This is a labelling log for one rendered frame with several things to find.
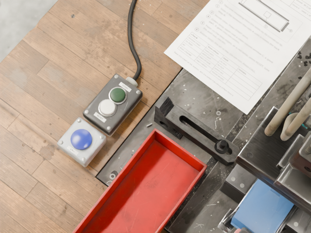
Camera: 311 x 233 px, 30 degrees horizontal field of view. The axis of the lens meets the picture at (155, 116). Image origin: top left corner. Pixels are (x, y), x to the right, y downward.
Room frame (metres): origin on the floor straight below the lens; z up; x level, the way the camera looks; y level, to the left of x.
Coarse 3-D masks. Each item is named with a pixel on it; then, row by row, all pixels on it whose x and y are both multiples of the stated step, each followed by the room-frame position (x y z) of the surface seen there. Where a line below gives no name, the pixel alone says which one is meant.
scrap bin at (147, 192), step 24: (144, 144) 0.29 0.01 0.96; (168, 144) 0.30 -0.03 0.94; (144, 168) 0.26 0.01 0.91; (168, 168) 0.26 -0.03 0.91; (192, 168) 0.27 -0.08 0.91; (120, 192) 0.21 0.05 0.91; (144, 192) 0.21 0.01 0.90; (168, 192) 0.22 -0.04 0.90; (96, 216) 0.16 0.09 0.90; (120, 216) 0.17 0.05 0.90; (144, 216) 0.17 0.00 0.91; (168, 216) 0.17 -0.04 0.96
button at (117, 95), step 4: (116, 88) 0.40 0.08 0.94; (120, 88) 0.40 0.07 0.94; (112, 92) 0.39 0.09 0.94; (116, 92) 0.39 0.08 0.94; (120, 92) 0.40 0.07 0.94; (124, 92) 0.40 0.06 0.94; (112, 96) 0.39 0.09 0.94; (116, 96) 0.39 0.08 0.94; (120, 96) 0.39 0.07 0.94; (124, 96) 0.39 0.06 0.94; (112, 100) 0.38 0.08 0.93; (116, 100) 0.38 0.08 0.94; (120, 100) 0.38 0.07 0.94
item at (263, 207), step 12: (252, 192) 0.22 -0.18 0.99; (264, 192) 0.22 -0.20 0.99; (252, 204) 0.19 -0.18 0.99; (264, 204) 0.20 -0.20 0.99; (276, 204) 0.20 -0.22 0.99; (288, 204) 0.20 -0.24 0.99; (240, 216) 0.17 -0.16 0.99; (252, 216) 0.17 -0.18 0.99; (264, 216) 0.18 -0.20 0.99; (276, 216) 0.18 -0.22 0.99; (240, 228) 0.15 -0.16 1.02; (252, 228) 0.15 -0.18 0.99; (264, 228) 0.16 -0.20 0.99
